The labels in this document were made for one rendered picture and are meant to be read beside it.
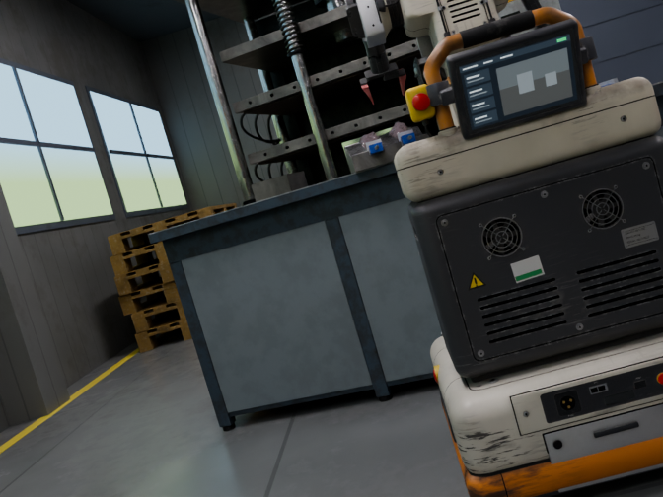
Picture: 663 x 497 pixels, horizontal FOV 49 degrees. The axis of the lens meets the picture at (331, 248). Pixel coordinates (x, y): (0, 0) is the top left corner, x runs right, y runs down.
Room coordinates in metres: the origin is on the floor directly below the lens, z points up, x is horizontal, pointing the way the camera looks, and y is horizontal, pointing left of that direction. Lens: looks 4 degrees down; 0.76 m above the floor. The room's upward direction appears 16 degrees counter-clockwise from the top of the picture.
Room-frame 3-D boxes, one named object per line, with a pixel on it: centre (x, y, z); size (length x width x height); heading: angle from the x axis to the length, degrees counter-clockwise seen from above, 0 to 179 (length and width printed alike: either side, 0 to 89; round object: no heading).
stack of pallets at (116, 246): (6.03, 1.16, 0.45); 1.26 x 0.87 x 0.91; 175
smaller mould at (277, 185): (2.84, 0.12, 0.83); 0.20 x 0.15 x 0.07; 161
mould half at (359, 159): (2.63, -0.28, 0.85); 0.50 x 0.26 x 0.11; 179
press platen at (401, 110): (3.67, -0.38, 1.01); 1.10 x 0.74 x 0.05; 71
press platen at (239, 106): (3.67, -0.38, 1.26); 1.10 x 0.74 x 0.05; 71
